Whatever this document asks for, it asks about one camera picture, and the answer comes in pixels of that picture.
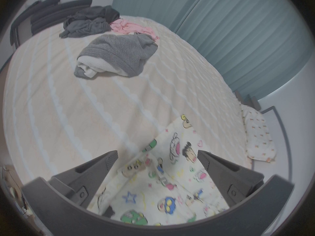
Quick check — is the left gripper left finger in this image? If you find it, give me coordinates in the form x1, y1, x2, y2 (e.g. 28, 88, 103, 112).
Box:
49, 150, 118, 209

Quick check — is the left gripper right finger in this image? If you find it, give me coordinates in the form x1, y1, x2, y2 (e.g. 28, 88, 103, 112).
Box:
198, 150, 264, 208

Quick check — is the white printed pyjama top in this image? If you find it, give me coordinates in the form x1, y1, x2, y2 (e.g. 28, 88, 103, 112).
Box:
87, 114, 230, 227

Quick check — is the white printed pillow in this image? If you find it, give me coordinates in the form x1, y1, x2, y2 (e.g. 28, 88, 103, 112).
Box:
241, 104, 277, 163

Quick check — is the grey bedside table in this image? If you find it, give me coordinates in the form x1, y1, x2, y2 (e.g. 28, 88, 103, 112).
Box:
234, 90, 261, 110

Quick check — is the bed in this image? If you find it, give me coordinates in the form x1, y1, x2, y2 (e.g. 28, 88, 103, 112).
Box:
2, 15, 289, 227

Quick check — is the grey garment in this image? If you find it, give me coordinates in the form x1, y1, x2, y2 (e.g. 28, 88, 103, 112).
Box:
74, 33, 158, 79

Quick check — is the blue-green curtain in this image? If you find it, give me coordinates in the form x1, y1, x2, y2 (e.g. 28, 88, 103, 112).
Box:
112, 0, 312, 98

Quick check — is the black garment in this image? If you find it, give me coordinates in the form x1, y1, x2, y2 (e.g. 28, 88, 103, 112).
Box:
59, 5, 120, 39

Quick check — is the pink garment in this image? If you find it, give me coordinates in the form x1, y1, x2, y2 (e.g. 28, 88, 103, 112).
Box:
109, 19, 159, 42

